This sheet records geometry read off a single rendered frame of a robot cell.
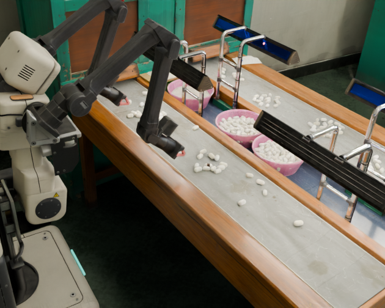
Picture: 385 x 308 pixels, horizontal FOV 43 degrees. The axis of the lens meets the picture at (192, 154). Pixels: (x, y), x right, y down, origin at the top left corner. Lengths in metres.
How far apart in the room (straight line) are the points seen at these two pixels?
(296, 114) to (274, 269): 1.18
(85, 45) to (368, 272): 1.78
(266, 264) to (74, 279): 0.97
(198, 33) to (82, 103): 1.59
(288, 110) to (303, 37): 2.12
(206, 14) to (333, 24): 2.14
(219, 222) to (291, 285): 0.37
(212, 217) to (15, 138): 0.79
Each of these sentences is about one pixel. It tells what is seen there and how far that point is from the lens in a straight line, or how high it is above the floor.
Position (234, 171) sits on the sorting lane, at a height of 0.74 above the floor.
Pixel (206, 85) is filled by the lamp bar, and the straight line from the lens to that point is 2.16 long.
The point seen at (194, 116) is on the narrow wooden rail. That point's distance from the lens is 2.52.
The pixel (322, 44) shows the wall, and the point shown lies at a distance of 5.00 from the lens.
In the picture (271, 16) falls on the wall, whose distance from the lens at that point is 4.41.
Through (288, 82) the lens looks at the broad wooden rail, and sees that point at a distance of 2.99.
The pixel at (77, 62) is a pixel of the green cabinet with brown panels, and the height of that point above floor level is 0.93.
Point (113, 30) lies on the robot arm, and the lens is 2.16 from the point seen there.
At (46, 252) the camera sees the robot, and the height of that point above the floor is 0.28.
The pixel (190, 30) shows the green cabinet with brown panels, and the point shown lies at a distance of 3.05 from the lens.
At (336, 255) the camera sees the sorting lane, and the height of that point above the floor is 0.74.
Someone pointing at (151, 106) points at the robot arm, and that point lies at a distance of 1.81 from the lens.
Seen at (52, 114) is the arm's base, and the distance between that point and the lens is 1.64.
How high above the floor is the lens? 2.02
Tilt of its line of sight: 34 degrees down
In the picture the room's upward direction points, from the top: 3 degrees clockwise
